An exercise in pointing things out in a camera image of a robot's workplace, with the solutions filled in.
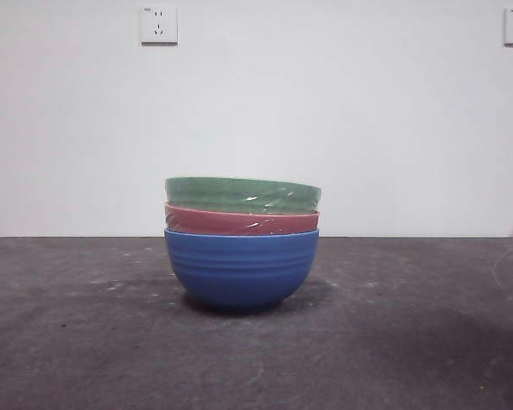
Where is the green ribbed bowl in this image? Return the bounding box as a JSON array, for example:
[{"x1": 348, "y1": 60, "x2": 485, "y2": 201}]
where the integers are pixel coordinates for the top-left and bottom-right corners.
[{"x1": 165, "y1": 176, "x2": 324, "y2": 214}]

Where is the red ribbed bowl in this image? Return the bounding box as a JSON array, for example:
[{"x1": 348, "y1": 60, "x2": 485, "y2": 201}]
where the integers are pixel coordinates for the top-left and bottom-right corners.
[{"x1": 163, "y1": 202, "x2": 321, "y2": 237}]

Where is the blue ribbed bowl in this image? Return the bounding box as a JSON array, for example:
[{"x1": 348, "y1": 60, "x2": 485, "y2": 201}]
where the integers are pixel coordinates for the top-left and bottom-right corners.
[{"x1": 163, "y1": 227, "x2": 320, "y2": 312}]

